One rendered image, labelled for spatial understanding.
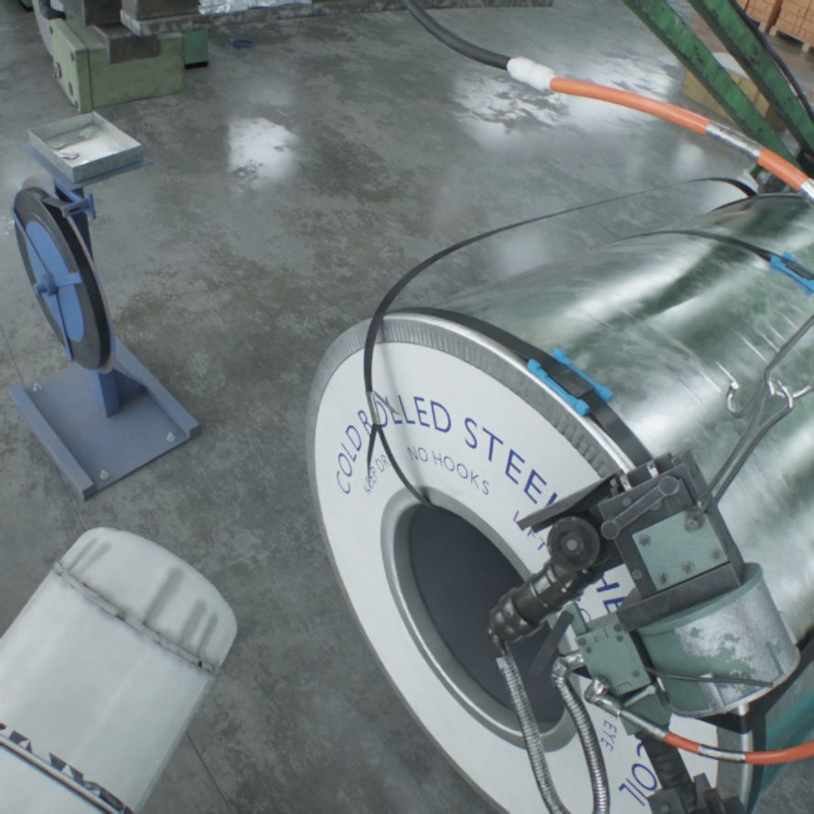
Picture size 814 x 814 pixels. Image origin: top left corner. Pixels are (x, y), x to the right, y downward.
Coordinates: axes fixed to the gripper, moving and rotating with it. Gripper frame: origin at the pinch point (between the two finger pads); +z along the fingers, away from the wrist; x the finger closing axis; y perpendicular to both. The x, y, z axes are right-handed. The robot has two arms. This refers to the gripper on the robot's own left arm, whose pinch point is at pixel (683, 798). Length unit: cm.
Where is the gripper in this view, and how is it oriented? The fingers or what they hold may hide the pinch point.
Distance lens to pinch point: 87.9
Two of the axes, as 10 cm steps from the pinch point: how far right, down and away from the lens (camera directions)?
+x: -8.4, 4.6, 2.8
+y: -4.1, -8.9, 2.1
